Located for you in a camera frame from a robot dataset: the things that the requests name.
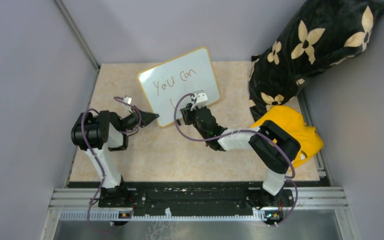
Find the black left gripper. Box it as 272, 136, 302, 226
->
120, 105, 160, 134

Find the yellow framed whiteboard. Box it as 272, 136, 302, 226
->
137, 47, 221, 128

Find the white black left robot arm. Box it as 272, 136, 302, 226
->
70, 110, 159, 207

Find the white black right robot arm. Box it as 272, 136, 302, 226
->
179, 103, 301, 206

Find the yellow cloth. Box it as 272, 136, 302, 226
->
250, 105, 324, 168

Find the black floral pillow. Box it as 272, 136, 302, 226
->
248, 0, 384, 120

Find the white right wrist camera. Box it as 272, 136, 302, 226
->
191, 90, 208, 111

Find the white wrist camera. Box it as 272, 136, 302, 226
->
191, 90, 208, 111
121, 96, 132, 105

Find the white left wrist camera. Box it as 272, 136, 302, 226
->
121, 96, 132, 105

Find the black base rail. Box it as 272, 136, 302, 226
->
90, 181, 296, 220

